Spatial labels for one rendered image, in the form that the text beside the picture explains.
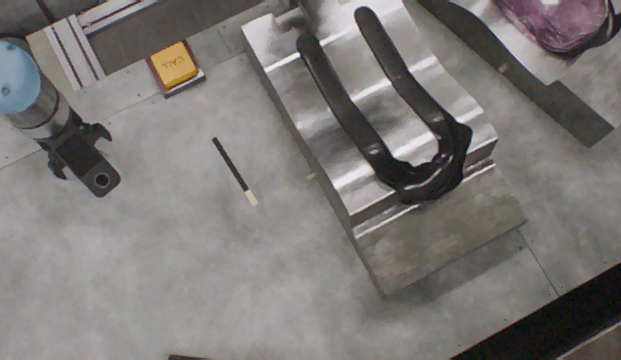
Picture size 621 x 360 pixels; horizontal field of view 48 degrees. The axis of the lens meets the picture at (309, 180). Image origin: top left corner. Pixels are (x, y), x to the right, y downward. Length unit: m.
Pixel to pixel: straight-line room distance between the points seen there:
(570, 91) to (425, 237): 0.33
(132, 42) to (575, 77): 1.21
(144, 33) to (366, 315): 1.13
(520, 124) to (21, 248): 0.87
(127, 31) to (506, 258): 1.23
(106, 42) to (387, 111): 1.07
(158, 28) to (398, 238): 1.10
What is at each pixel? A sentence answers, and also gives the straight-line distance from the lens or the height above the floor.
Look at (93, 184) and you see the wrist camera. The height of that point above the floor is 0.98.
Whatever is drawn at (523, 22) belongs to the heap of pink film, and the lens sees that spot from 1.24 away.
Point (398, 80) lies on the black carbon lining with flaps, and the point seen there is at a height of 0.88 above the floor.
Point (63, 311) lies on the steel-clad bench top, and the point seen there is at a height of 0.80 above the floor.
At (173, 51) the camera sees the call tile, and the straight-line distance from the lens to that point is 1.25.
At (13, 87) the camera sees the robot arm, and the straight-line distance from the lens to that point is 0.88.
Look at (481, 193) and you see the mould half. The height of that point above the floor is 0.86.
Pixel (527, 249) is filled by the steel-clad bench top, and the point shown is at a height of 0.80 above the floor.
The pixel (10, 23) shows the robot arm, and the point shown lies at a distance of 0.96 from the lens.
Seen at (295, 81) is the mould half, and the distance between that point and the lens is 1.16.
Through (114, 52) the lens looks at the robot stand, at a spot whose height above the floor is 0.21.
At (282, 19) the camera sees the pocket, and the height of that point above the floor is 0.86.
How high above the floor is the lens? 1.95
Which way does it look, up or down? 75 degrees down
